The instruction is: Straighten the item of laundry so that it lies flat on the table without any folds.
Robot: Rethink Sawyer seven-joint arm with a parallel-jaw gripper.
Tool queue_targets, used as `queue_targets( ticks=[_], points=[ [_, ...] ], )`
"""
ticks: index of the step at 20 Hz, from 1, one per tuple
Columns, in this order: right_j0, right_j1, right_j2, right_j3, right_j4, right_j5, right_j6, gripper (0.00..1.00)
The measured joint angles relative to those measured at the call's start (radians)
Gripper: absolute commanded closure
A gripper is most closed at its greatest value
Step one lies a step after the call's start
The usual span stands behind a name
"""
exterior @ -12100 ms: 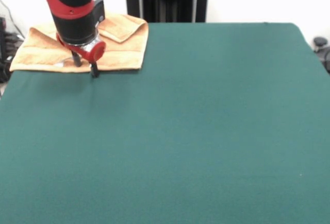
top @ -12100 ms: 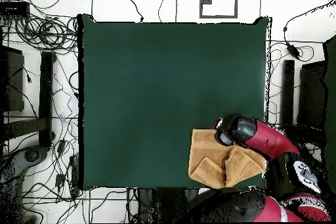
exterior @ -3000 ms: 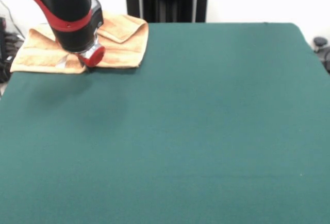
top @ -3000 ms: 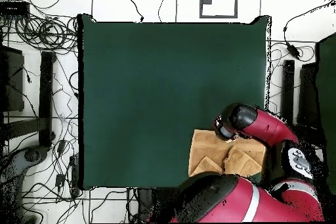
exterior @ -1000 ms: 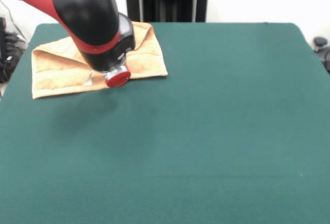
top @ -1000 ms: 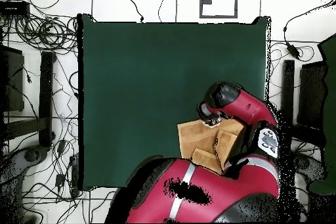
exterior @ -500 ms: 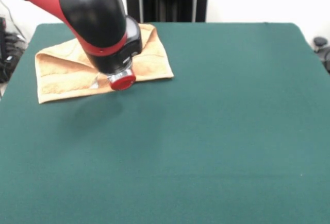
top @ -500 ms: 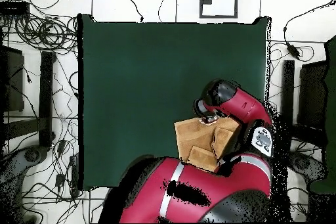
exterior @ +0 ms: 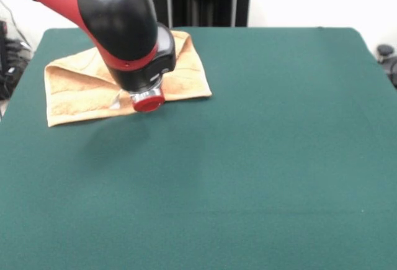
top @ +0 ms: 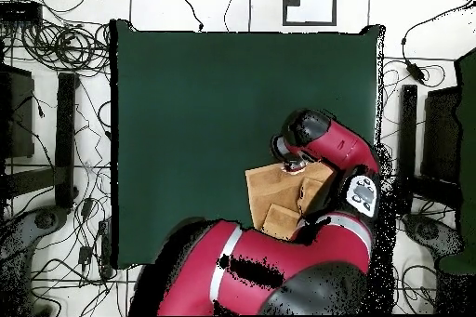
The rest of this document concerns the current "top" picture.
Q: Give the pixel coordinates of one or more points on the tan terry towel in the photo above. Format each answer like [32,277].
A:
[271,190]

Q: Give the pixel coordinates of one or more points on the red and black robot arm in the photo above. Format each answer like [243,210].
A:
[279,257]

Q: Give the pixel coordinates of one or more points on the dark green table cloth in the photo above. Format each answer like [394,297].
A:
[186,108]

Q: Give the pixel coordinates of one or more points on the dark wheeled stand base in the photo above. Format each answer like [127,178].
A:
[44,220]
[431,229]

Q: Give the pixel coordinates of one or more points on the black equipment box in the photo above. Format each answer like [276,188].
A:
[442,134]
[18,116]

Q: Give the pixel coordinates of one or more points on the green cloth beside table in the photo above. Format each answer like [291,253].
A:
[469,146]

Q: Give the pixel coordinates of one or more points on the grey rectangular frame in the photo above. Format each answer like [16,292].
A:
[308,23]

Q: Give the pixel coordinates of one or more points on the flat black switch box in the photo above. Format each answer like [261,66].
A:
[20,12]

